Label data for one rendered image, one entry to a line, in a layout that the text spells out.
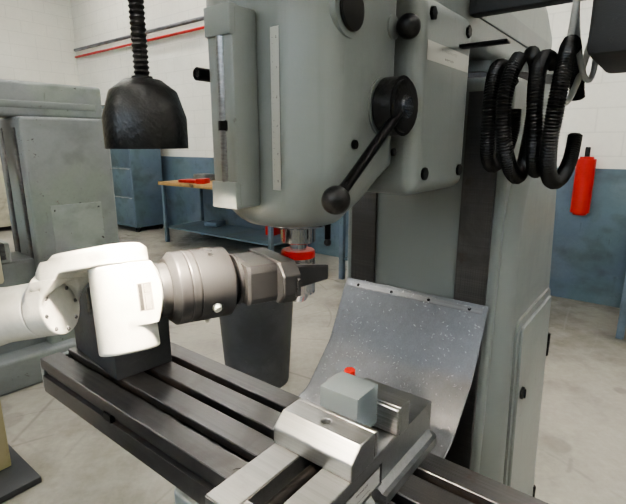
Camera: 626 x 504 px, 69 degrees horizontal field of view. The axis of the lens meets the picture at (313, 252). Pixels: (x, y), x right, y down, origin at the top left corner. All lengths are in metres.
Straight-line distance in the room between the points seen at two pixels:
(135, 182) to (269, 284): 7.31
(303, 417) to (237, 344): 2.04
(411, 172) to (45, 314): 0.48
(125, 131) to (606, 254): 4.55
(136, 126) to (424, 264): 0.67
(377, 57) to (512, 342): 0.63
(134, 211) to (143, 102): 7.47
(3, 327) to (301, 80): 0.42
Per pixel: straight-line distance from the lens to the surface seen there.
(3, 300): 0.62
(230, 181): 0.52
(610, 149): 4.70
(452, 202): 0.91
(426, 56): 0.66
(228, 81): 0.52
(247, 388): 0.92
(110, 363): 1.02
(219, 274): 0.55
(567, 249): 4.80
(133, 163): 7.83
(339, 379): 0.66
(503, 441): 1.09
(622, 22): 0.69
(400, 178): 0.65
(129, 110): 0.42
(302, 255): 0.61
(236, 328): 2.61
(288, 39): 0.52
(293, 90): 0.51
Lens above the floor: 1.41
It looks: 13 degrees down
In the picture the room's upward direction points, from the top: straight up
